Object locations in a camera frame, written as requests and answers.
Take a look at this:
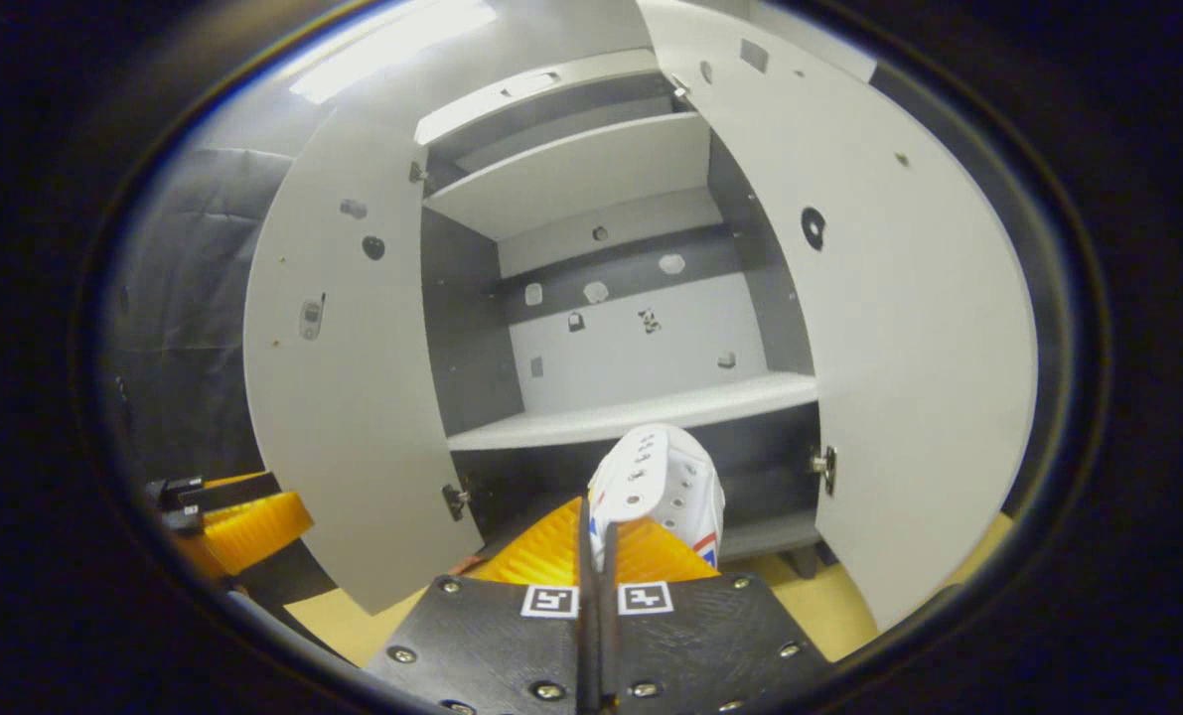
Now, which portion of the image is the black backdrop cloth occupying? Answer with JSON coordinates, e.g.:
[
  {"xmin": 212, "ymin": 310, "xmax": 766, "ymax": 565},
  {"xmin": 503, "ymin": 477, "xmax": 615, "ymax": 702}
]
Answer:
[{"xmin": 99, "ymin": 62, "xmax": 1057, "ymax": 609}]

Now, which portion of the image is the white shoe cabinet door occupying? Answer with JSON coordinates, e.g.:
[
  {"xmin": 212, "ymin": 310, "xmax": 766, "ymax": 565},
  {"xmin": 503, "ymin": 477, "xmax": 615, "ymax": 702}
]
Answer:
[
  {"xmin": 636, "ymin": 0, "xmax": 1039, "ymax": 634},
  {"xmin": 243, "ymin": 99, "xmax": 485, "ymax": 617}
]

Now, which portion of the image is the white shoe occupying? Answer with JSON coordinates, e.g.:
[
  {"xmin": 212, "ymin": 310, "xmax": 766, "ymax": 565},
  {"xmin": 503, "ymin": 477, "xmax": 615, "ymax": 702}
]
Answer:
[{"xmin": 587, "ymin": 424, "xmax": 727, "ymax": 572}]

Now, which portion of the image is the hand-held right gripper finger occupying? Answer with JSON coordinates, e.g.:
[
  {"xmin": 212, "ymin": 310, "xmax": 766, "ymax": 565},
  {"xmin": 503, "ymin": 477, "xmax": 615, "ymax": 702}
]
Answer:
[
  {"xmin": 363, "ymin": 495, "xmax": 600, "ymax": 715},
  {"xmin": 599, "ymin": 516, "xmax": 838, "ymax": 715}
]

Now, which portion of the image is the white cabinet drawer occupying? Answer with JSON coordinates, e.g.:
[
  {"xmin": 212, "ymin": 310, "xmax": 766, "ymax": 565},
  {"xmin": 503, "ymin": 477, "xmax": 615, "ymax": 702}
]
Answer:
[{"xmin": 414, "ymin": 50, "xmax": 671, "ymax": 147}]

